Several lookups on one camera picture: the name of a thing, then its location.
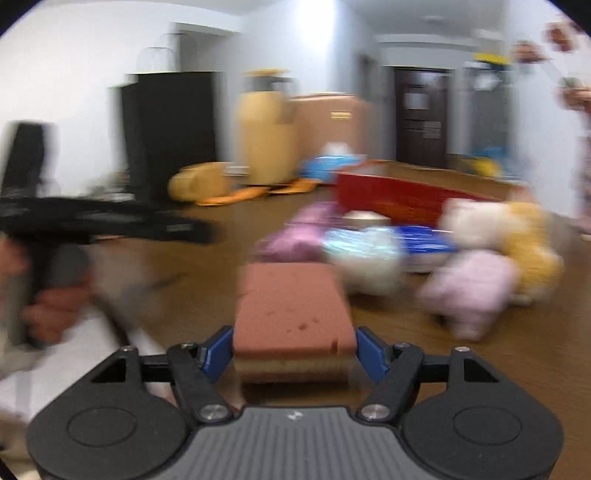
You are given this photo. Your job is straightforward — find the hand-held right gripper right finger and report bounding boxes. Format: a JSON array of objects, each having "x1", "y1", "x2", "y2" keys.
[{"x1": 355, "y1": 325, "x2": 502, "y2": 423}]

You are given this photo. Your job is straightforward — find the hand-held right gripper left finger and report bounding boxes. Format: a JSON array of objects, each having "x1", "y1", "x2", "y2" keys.
[{"x1": 90, "y1": 325, "x2": 234, "y2": 424}]

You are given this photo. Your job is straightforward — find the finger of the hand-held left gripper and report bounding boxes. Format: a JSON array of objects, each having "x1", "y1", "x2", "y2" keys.
[{"x1": 139, "y1": 213, "x2": 218, "y2": 245}]

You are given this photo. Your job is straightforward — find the brown sponge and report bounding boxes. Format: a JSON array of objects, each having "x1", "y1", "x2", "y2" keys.
[{"x1": 233, "y1": 263, "x2": 358, "y2": 386}]

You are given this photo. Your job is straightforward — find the clear plastic bag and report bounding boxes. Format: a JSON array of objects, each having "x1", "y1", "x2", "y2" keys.
[{"x1": 323, "y1": 226, "x2": 407, "y2": 296}]

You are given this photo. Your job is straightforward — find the red cardboard box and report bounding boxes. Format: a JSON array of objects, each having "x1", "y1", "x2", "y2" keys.
[{"x1": 335, "y1": 159, "x2": 527, "y2": 228}]

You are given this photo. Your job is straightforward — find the person's left hand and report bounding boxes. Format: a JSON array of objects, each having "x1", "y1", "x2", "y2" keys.
[{"x1": 21, "y1": 281, "x2": 95, "y2": 344}]

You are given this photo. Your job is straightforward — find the orange cloth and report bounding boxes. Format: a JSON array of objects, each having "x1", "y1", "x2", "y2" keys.
[
  {"x1": 196, "y1": 185, "x2": 271, "y2": 207},
  {"x1": 272, "y1": 178, "x2": 320, "y2": 195}
]

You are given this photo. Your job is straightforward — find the black cabinet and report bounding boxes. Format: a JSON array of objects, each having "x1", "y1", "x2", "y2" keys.
[{"x1": 115, "y1": 71, "x2": 220, "y2": 201}]

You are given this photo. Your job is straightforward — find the purple packet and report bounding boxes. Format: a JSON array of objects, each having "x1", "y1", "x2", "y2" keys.
[
  {"x1": 256, "y1": 226, "x2": 325, "y2": 262},
  {"x1": 286, "y1": 202, "x2": 343, "y2": 228}
]

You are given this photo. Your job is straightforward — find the blue packet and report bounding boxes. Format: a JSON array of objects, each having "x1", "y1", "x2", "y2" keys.
[{"x1": 396, "y1": 225, "x2": 458, "y2": 273}]

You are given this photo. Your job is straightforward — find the blue tissue pack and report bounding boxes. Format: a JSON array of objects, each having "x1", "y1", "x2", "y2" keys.
[{"x1": 302, "y1": 143, "x2": 366, "y2": 184}]

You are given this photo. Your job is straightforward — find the white plush toy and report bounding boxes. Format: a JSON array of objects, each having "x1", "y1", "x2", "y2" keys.
[{"x1": 438, "y1": 198, "x2": 509, "y2": 251}]

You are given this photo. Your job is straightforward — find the yellow plush toy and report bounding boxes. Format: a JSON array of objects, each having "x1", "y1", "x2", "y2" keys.
[{"x1": 501, "y1": 202, "x2": 565, "y2": 298}]

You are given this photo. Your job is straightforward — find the pile of colourful packets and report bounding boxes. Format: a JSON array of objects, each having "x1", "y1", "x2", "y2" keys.
[{"x1": 459, "y1": 147, "x2": 505, "y2": 177}]

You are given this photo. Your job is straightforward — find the dark wooden door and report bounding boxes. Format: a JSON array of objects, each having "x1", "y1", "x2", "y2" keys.
[{"x1": 394, "y1": 69, "x2": 451, "y2": 169}]

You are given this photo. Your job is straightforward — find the grey refrigerator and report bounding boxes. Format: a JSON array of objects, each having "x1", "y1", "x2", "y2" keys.
[{"x1": 462, "y1": 65, "x2": 513, "y2": 158}]

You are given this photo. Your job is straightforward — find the patterned grey vase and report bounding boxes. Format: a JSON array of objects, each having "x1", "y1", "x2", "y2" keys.
[{"x1": 575, "y1": 134, "x2": 591, "y2": 232}]

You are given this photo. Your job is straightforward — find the pink artificial flowers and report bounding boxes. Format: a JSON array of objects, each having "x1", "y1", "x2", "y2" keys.
[{"x1": 512, "y1": 18, "x2": 591, "y2": 112}]

